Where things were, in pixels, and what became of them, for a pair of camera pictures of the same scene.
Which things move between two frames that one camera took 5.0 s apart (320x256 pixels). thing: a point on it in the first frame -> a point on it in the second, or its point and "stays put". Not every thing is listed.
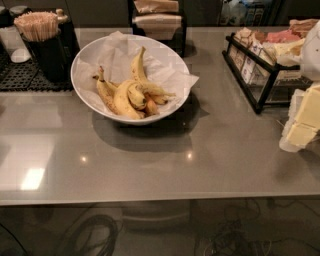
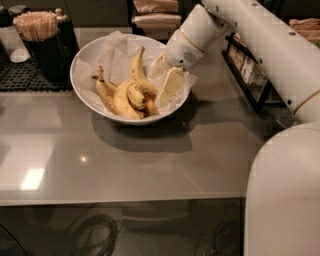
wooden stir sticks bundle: (37, 25) stays put
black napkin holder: (161, 21) stays put
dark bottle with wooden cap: (68, 43) stays put
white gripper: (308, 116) -> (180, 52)
